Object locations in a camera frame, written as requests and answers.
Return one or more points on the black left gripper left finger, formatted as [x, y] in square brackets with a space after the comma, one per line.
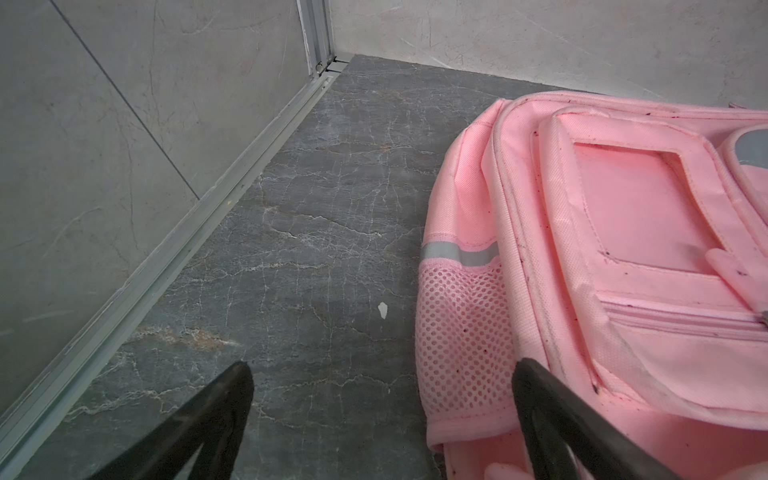
[208, 428]

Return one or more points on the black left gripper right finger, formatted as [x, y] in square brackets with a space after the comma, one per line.
[563, 433]

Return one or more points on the pink student backpack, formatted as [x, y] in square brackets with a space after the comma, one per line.
[622, 245]

